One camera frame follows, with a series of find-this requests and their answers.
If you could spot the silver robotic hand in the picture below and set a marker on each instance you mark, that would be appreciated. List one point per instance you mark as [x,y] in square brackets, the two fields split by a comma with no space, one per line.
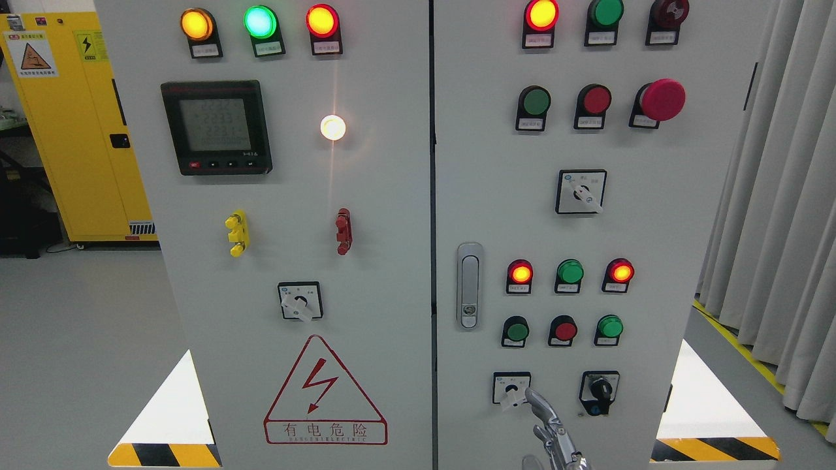
[560,449]

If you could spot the silver cabinet door handle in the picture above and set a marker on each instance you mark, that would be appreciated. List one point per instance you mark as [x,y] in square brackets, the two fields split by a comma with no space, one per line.
[468,284]

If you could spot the red push button lower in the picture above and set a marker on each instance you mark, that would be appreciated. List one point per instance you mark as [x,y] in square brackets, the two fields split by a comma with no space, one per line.
[562,331]

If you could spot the green push button lower left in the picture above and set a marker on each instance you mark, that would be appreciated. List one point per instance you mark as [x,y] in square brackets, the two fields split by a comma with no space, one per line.
[515,332]

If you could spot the green push button lower right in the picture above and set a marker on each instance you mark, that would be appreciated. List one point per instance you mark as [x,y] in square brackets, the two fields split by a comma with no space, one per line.
[608,330]

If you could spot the green indicator middle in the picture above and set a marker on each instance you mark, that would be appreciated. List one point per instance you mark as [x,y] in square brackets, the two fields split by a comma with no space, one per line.
[569,276]

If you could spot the lit red indicator middle left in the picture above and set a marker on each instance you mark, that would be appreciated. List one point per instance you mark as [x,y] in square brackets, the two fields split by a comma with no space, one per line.
[520,274]

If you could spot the lit red indicator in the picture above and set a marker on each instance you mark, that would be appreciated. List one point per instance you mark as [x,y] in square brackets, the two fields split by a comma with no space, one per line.
[617,276]
[520,274]

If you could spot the lit red indicator middle right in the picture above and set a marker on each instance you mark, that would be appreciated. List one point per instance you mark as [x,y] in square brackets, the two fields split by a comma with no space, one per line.
[617,276]

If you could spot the red electric danger warning sticker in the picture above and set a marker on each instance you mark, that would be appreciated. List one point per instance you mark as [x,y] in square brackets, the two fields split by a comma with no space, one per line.
[321,403]

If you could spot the grey curtain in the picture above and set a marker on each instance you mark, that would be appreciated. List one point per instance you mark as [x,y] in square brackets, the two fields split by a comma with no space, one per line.
[769,272]

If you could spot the grey electrical control cabinet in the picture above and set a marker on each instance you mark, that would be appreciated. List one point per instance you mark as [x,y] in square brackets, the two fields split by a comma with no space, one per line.
[430,160]

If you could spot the red terminal connector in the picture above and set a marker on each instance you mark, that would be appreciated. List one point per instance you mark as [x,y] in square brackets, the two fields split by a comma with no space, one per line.
[344,235]

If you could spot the green push button upper row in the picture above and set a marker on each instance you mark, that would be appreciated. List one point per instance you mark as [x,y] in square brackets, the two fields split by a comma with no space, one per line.
[534,102]

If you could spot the red push button upper row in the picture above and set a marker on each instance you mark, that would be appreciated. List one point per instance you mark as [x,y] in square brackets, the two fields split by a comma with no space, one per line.
[591,105]

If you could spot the red emergency stop mushroom button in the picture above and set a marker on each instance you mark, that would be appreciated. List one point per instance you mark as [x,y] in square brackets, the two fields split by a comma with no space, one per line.
[656,102]

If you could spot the yellow terminal connector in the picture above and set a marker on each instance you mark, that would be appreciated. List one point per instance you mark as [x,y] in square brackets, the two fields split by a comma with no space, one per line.
[238,233]

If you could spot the white lit indicator light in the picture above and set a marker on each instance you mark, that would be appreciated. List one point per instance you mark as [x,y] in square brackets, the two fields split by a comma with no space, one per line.
[333,127]

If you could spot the red indicator light top right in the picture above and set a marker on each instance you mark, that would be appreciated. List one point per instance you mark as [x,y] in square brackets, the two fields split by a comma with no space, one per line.
[538,26]

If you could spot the red indicator light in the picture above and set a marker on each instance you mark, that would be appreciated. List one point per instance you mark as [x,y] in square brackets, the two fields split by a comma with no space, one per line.
[538,26]
[323,24]

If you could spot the green indicator light top right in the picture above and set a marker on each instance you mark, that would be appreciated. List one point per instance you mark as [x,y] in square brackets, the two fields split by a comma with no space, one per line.
[602,26]

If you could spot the green indicator light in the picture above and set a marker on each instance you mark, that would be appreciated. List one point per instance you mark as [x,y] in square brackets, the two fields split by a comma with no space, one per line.
[602,26]
[264,31]

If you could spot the dark red buzzer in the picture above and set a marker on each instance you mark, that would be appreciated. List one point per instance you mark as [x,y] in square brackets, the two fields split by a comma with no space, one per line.
[665,19]

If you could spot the black digital power meter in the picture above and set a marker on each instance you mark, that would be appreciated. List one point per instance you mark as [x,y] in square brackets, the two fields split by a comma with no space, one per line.
[218,127]

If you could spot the red indicator light top left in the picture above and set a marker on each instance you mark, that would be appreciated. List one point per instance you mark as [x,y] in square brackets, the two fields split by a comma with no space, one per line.
[323,24]

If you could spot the green indicator light top left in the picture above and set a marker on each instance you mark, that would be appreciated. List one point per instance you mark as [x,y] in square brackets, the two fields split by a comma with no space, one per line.
[264,31]

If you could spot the amber indicator light top left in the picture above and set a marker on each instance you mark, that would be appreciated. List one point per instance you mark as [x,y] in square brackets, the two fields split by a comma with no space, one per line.
[200,29]

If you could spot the yellow safety storage cabinet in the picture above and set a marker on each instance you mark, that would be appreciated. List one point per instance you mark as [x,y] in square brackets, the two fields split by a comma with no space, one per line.
[59,64]

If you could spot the black knob selector switch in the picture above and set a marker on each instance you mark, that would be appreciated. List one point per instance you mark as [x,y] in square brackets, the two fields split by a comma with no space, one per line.
[597,391]

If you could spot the lower white rotary selector switch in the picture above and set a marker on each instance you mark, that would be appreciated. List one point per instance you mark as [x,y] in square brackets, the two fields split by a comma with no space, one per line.
[509,388]

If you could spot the right upper rotary selector switch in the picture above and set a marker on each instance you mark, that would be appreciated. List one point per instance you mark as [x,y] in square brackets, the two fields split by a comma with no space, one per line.
[580,191]

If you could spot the left panel rotary selector switch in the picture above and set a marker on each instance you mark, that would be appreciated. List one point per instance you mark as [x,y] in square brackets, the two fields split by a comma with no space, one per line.
[301,300]

